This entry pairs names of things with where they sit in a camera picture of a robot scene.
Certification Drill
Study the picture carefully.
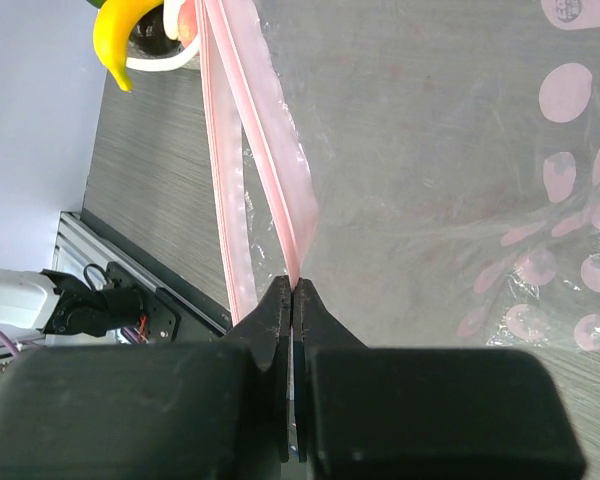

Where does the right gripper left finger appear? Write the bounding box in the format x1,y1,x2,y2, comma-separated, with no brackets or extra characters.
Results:
0,276,290,479

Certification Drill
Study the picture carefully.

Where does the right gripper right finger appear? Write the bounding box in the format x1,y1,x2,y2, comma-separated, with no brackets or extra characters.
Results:
292,279,587,479

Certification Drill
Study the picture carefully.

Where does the clear pink zip top bag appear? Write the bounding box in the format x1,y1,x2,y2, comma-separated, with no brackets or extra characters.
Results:
196,1,600,351

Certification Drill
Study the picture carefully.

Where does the small yellow banana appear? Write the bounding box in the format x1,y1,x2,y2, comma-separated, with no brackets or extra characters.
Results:
93,0,163,92

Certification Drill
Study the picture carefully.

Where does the white plastic fruit basket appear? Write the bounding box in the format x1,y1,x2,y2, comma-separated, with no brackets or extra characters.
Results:
126,1,200,72

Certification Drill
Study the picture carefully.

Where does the dark mangosteen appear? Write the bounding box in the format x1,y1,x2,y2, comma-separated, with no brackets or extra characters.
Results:
129,5,181,58

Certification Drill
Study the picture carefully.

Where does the pink peach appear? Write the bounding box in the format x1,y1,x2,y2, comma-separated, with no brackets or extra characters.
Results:
177,0,198,47

